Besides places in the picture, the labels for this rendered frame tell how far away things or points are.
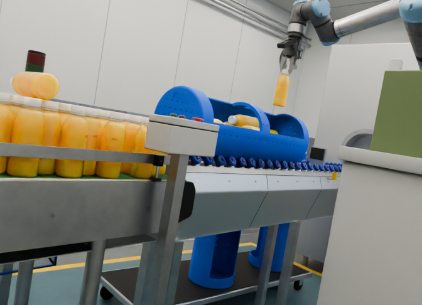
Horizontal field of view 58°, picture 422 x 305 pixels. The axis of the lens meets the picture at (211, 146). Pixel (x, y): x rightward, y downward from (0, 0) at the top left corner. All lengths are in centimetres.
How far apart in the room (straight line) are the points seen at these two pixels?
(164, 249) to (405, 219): 66
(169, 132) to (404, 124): 63
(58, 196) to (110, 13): 423
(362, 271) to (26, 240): 86
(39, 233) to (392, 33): 652
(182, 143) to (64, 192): 33
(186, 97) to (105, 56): 358
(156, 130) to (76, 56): 384
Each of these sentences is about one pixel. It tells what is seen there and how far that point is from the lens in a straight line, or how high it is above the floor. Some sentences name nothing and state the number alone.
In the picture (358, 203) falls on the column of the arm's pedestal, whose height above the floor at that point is 95.
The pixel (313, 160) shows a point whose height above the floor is 99.
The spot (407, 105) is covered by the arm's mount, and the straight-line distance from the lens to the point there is 116.
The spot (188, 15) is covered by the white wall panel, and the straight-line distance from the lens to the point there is 576.
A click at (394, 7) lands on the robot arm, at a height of 174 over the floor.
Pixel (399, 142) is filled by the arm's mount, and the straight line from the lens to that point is 115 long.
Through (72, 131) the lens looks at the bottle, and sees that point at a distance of 103.
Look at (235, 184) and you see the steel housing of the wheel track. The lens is 164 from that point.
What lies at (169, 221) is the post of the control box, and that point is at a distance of 114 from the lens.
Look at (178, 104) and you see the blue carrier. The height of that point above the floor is 116.
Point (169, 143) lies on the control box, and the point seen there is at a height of 103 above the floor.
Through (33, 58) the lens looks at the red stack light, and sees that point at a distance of 155.
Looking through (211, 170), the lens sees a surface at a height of 92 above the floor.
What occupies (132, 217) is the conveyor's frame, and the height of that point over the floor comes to 79.
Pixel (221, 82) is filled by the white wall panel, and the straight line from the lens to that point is 614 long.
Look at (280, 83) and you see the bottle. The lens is 201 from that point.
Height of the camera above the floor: 109
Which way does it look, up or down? 3 degrees down
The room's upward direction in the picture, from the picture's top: 10 degrees clockwise
